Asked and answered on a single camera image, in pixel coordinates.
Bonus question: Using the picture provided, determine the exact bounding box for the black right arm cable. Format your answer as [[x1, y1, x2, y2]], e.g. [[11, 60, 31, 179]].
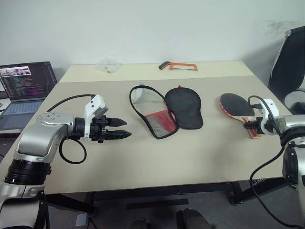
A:
[[247, 95, 305, 228]]

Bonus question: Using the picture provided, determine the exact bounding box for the open grey laptop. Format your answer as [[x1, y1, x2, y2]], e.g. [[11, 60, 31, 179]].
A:
[[0, 61, 59, 132]]

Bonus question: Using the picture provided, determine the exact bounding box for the small white floor object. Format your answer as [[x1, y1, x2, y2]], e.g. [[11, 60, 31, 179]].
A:
[[75, 213, 87, 227]]

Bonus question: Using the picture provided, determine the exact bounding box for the black office chair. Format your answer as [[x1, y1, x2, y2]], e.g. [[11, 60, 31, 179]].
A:
[[267, 25, 305, 115]]

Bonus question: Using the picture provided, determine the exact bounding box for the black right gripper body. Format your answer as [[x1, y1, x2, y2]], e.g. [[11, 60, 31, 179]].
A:
[[247, 119, 263, 132]]

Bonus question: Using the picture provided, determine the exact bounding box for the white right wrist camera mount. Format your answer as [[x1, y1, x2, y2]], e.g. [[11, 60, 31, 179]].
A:
[[258, 98, 280, 136]]

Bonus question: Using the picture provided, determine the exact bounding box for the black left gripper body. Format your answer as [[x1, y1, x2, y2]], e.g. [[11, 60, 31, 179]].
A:
[[90, 115, 113, 144]]

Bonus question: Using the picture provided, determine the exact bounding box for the clear plastic bag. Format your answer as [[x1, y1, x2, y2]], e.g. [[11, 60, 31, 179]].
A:
[[96, 57, 122, 74]]

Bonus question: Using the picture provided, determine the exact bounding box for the black table frame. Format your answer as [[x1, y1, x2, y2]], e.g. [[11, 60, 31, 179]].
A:
[[44, 177, 290, 217]]

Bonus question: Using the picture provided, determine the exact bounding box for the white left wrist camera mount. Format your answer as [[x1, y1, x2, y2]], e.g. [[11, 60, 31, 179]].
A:
[[84, 94, 110, 139]]

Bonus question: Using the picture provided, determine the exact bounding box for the black red table tennis paddle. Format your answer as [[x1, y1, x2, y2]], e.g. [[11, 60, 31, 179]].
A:
[[219, 93, 263, 140]]

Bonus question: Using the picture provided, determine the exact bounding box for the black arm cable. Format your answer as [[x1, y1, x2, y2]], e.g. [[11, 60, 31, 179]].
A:
[[247, 95, 305, 228], [46, 94, 96, 165]]

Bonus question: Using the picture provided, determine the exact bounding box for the dark rounded shape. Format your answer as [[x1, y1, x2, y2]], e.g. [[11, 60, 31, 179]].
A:
[[175, 207, 212, 229]]

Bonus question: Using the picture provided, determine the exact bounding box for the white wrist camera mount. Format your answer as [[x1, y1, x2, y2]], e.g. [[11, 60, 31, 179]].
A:
[[84, 94, 110, 139], [258, 98, 280, 136]]

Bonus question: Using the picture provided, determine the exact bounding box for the black mesh paddle case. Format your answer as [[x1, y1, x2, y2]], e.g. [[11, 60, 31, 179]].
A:
[[129, 85, 204, 140]]

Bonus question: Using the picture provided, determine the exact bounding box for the orange hacksaw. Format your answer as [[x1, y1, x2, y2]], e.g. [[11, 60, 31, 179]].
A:
[[158, 61, 199, 73]]

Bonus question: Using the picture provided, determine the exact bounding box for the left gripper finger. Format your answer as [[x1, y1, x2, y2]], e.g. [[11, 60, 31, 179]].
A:
[[108, 117, 127, 127], [105, 130, 132, 140]]

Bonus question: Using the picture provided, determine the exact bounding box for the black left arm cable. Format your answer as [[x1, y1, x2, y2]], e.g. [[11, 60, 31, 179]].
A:
[[46, 94, 96, 165]]

